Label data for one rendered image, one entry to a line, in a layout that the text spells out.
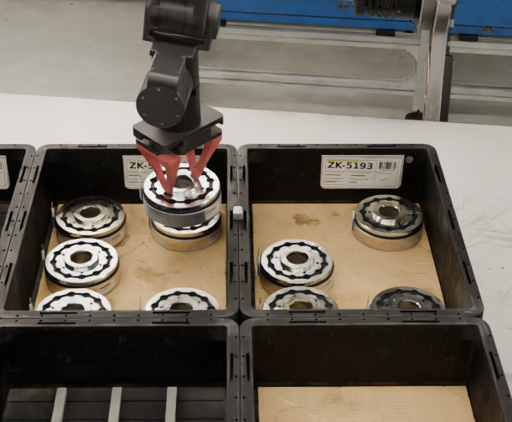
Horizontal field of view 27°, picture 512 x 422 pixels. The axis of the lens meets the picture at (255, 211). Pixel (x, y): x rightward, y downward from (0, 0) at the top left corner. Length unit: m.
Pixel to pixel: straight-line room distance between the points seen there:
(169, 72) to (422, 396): 0.50
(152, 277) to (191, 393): 0.24
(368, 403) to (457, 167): 0.79
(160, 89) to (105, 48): 2.80
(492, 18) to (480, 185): 1.49
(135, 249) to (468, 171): 0.72
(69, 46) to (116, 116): 1.90
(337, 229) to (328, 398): 0.35
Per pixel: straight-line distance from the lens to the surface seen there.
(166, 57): 1.22
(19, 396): 1.34
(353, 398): 1.32
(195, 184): 1.38
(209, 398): 1.32
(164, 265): 1.51
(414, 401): 1.33
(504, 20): 3.41
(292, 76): 3.47
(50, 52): 3.99
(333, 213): 1.62
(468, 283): 1.35
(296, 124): 2.10
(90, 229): 1.54
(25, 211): 1.47
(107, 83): 3.75
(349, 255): 1.54
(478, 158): 2.04
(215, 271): 1.50
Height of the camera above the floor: 1.76
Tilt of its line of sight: 35 degrees down
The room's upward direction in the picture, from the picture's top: 1 degrees clockwise
